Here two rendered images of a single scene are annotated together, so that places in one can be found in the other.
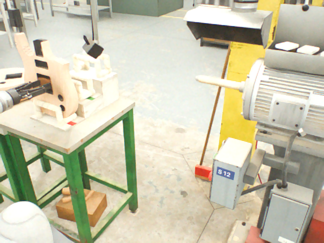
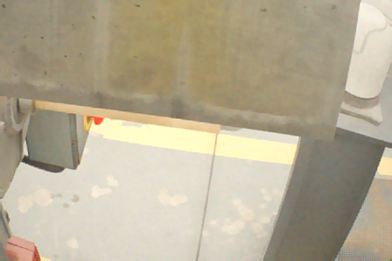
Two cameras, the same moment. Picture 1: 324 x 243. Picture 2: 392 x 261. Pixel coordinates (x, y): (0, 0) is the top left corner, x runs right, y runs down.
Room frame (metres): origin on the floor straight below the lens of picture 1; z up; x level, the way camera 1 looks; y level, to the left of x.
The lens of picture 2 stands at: (1.59, -0.38, 1.65)
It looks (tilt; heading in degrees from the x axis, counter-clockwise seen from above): 44 degrees down; 154
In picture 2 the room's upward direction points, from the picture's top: 6 degrees clockwise
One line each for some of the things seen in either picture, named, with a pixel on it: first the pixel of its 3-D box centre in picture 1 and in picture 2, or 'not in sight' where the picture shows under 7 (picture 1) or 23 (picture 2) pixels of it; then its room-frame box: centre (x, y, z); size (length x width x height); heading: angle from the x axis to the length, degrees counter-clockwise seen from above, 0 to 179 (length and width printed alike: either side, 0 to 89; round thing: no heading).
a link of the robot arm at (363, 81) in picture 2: (22, 232); (365, 43); (0.71, 0.49, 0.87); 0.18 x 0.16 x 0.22; 121
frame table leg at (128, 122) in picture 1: (130, 165); not in sight; (1.61, 0.21, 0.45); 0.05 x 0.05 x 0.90; 61
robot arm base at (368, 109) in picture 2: not in sight; (349, 84); (0.70, 0.46, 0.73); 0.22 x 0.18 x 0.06; 54
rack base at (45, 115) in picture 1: (57, 118); not in sight; (1.41, 0.57, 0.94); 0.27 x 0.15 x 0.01; 60
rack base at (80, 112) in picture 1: (76, 101); not in sight; (1.54, 0.49, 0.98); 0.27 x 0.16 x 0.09; 60
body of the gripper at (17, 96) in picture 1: (16, 95); not in sight; (1.25, 0.67, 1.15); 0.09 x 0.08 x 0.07; 149
